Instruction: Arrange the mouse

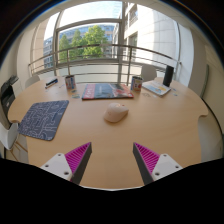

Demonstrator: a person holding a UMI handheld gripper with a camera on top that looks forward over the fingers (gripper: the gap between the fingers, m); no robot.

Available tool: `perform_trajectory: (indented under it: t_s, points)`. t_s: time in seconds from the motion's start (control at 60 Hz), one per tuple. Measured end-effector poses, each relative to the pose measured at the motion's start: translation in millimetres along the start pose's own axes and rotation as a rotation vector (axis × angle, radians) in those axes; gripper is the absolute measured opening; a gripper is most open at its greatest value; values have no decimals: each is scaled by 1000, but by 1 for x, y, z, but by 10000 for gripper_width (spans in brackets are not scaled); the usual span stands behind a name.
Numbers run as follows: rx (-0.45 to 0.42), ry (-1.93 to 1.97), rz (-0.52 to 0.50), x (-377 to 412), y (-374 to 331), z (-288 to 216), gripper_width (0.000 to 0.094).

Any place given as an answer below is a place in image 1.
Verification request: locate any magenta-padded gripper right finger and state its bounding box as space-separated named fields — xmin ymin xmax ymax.
xmin=132 ymin=142 xmax=184 ymax=186

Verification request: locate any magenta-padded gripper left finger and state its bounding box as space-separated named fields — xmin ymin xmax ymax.
xmin=40 ymin=142 xmax=93 ymax=185

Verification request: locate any pale pink computer mouse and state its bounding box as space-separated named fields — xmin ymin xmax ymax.
xmin=103 ymin=102 xmax=130 ymax=123

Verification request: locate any dark blue patterned mouse pad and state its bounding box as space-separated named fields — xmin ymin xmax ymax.
xmin=17 ymin=99 xmax=70 ymax=142

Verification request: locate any white plastic chair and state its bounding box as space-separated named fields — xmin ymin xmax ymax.
xmin=140 ymin=64 xmax=158 ymax=82
xmin=24 ymin=74 xmax=41 ymax=89
xmin=0 ymin=121 xmax=20 ymax=151

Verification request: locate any blue and yellow booklet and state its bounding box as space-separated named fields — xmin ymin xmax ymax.
xmin=142 ymin=79 xmax=172 ymax=98

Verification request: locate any black whiteboard eraser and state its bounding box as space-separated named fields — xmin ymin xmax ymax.
xmin=44 ymin=78 xmax=59 ymax=89

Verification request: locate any printed tin can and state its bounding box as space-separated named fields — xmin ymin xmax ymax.
xmin=130 ymin=75 xmax=144 ymax=92
xmin=64 ymin=74 xmax=77 ymax=90

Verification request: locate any black office printer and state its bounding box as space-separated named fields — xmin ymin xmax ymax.
xmin=0 ymin=75 xmax=20 ymax=113

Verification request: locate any red and blue magazine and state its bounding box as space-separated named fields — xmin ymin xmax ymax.
xmin=81 ymin=82 xmax=135 ymax=101

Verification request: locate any black cylindrical bottle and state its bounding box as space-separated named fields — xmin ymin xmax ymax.
xmin=162 ymin=65 xmax=175 ymax=88

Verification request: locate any metal balcony railing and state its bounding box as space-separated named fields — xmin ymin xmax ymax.
xmin=28 ymin=43 xmax=183 ymax=85

